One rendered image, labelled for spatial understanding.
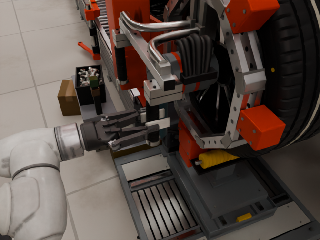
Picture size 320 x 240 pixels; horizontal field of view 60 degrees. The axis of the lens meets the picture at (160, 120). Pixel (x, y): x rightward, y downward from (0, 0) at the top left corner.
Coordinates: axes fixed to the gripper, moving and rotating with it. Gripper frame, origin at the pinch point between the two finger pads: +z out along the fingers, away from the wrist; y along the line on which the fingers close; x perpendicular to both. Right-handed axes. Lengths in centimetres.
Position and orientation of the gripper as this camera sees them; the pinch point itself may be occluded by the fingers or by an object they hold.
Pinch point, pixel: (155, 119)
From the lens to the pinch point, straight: 77.2
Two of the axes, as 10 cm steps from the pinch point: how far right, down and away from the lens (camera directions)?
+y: 3.6, 6.1, -7.0
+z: 9.3, -2.4, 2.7
